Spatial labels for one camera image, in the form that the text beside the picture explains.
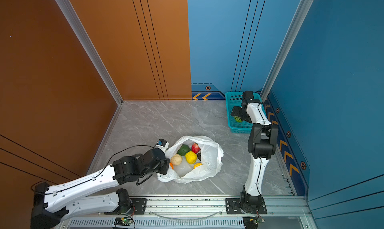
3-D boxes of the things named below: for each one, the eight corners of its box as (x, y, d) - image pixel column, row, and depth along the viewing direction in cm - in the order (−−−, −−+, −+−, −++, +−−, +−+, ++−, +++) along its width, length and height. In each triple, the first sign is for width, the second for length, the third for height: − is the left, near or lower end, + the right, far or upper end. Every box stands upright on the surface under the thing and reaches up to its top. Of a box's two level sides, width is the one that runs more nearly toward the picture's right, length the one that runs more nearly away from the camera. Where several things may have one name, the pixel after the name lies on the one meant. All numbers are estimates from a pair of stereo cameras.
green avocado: (177, 153, 91) (177, 151, 88) (183, 145, 94) (183, 143, 92) (185, 158, 89) (184, 155, 87) (190, 149, 93) (190, 147, 90)
